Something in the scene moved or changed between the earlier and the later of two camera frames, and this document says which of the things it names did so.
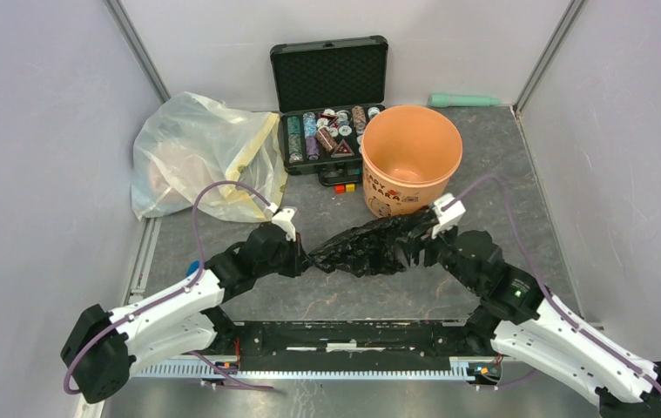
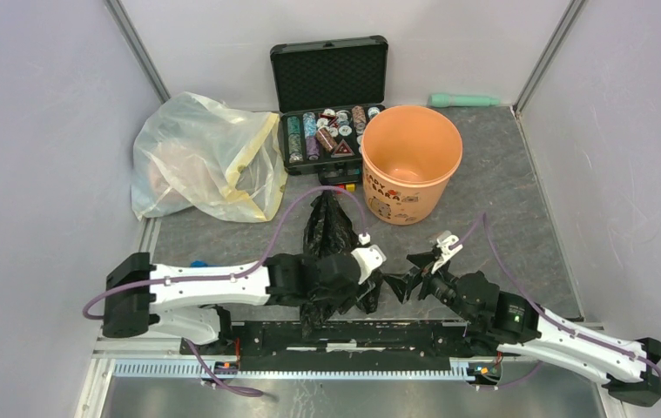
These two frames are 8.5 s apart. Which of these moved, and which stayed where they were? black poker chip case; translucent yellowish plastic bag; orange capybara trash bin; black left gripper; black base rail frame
Moved: black left gripper
Stayed: translucent yellowish plastic bag; black poker chip case; black base rail frame; orange capybara trash bin
